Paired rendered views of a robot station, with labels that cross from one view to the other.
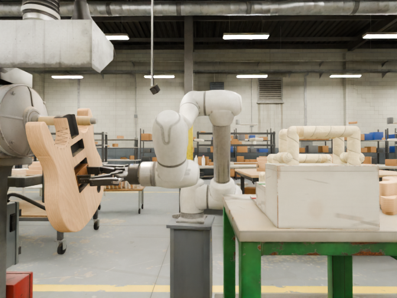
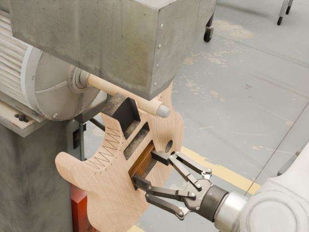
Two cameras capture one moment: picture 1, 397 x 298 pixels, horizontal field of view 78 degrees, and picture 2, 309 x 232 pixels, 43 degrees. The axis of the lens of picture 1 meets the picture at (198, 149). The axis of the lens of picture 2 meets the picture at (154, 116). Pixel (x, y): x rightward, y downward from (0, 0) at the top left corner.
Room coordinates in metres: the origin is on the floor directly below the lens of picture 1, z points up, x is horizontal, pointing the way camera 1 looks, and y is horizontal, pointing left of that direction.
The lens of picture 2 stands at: (0.31, 0.06, 1.72)
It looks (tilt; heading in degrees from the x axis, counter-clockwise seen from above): 37 degrees down; 30
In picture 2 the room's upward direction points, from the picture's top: 6 degrees clockwise
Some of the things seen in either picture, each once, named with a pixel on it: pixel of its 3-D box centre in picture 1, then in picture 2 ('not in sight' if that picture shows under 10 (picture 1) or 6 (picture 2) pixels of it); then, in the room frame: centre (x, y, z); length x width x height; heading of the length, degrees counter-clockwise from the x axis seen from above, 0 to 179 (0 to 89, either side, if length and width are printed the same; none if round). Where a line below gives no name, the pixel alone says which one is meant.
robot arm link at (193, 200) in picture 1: (193, 194); not in sight; (1.61, 0.03, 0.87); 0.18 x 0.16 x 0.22; 83
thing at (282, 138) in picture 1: (283, 148); not in sight; (0.78, -0.27, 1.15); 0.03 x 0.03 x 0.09
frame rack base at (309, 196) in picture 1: (316, 193); not in sight; (0.74, -0.35, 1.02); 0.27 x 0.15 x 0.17; 88
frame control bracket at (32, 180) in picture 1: (36, 180); (100, 102); (1.06, 0.70, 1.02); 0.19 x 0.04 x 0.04; 179
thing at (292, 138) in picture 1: (292, 148); not in sight; (0.69, -0.27, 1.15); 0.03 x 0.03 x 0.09
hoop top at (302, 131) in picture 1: (322, 131); not in sight; (0.69, -0.35, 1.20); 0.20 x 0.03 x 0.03; 87
